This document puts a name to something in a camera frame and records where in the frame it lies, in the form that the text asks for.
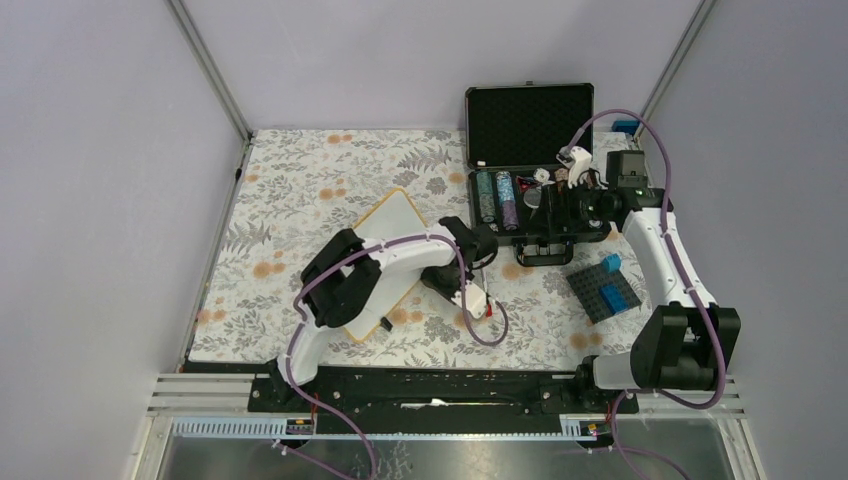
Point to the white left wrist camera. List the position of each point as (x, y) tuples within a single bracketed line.
[(472, 299)]

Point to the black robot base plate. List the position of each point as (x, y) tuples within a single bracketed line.
[(437, 397)]

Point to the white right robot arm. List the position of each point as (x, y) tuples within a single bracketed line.
[(687, 342)]

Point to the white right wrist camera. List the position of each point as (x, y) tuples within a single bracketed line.
[(577, 160)]

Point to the aluminium frame rail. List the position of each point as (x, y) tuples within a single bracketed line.
[(245, 406)]

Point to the blue box in corner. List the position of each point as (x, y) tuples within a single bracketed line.
[(628, 127)]

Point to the blue lego brick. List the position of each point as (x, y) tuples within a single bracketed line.
[(613, 299)]

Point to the small blue lego cube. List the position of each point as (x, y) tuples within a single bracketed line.
[(611, 263)]

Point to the black poker chip case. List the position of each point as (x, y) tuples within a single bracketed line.
[(520, 130)]

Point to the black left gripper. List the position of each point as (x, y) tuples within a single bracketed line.
[(427, 276)]

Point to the grey lego baseplate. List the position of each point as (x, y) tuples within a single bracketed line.
[(586, 283)]

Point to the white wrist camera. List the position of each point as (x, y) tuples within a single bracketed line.
[(472, 299), (577, 160)]

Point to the floral patterned table mat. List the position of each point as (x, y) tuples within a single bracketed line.
[(299, 187)]

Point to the green poker chip stack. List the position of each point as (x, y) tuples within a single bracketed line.
[(486, 198)]

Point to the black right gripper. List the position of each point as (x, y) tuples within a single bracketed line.
[(556, 206)]

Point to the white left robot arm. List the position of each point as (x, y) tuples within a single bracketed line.
[(357, 280)]

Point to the yellow framed whiteboard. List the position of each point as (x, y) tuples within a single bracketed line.
[(395, 216)]

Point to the blue purple poker chip stack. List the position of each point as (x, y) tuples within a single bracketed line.
[(507, 201)]

